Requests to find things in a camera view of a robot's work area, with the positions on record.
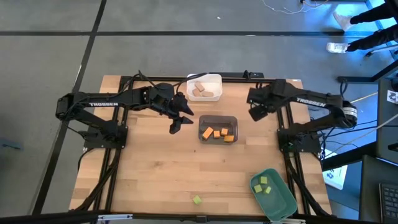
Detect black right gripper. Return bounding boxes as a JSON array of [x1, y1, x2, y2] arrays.
[[248, 93, 276, 123]]

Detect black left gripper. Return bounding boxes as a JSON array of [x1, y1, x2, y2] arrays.
[[152, 93, 195, 135]]

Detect orange rectangular block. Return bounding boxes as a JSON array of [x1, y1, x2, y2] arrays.
[[201, 126, 215, 141]]

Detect grey translucent plastic bin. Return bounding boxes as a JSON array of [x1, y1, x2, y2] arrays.
[[198, 114, 239, 146]]

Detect green plastic bin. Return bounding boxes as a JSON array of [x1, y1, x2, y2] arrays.
[[249, 167, 299, 222]]

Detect black control box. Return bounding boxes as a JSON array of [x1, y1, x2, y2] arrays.
[[210, 70, 265, 79]]

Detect white plastic bin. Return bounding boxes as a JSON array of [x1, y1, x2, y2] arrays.
[[186, 73, 223, 102]]

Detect black diagonal beam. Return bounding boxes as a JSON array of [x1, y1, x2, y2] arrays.
[[322, 141, 377, 172]]

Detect white printed paper sheet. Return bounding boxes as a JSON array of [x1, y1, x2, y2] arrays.
[[322, 164, 349, 191]]

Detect person's shoe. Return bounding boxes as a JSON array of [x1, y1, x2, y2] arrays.
[[332, 11, 354, 32], [326, 42, 351, 54]]

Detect black desk foot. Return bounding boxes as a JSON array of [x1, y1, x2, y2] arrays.
[[337, 58, 398, 84]]

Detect grey desk panel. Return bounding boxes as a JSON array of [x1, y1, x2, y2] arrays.
[[375, 77, 398, 165]]

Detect white code tag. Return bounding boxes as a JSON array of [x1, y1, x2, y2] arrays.
[[386, 89, 398, 105]]

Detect person's leg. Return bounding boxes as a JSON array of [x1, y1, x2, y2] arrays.
[[346, 26, 398, 52], [349, 1, 398, 26]]

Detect dark desk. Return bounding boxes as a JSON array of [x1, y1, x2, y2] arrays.
[[359, 154, 398, 224]]

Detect black keyboard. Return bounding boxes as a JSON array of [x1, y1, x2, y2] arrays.
[[378, 182, 398, 223]]

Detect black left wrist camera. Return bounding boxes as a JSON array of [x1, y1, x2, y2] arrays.
[[173, 91, 188, 108]]

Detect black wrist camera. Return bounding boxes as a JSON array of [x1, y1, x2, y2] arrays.
[[246, 88, 267, 106], [173, 91, 188, 108]]

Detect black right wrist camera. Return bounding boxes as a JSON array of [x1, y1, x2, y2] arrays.
[[246, 88, 267, 106]]

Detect black aluminium table frame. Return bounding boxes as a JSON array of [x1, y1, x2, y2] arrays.
[[79, 72, 332, 218]]

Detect black left camera cable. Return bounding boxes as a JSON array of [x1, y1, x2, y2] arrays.
[[133, 70, 208, 94]]

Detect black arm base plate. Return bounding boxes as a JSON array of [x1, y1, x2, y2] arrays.
[[277, 128, 322, 153], [78, 124, 129, 149]]

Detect black cable bundle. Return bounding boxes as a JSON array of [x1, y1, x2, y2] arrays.
[[284, 152, 332, 217], [74, 148, 121, 212]]

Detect white floor cable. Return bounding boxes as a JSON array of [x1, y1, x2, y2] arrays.
[[262, 0, 330, 16]]

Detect yellow power cable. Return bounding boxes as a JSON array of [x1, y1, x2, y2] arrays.
[[351, 91, 379, 104]]

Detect thick grey floor cable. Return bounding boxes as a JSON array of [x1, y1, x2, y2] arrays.
[[323, 112, 398, 158]]

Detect black floor cables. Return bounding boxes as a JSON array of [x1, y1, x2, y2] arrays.
[[310, 119, 379, 147]]

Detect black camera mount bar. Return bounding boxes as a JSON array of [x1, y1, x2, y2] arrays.
[[0, 210, 398, 224]]

